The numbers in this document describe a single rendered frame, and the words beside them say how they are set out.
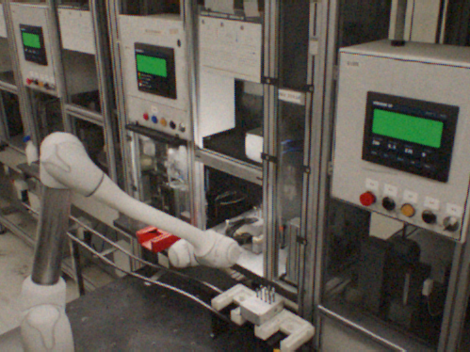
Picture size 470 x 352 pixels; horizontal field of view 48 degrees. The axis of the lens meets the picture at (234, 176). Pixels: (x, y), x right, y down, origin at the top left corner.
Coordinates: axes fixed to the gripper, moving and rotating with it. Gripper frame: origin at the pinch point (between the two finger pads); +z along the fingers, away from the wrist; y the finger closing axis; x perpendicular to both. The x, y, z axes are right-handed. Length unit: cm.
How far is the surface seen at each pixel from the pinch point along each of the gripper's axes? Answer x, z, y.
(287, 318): -38.8, -20.8, -15.1
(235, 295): -15.8, -24.1, -15.2
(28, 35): 146, -23, 66
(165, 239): 24.8, -25.7, -7.1
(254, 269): -13.3, -11.0, -10.4
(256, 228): -4.6, -1.6, 1.5
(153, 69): 37, -22, 62
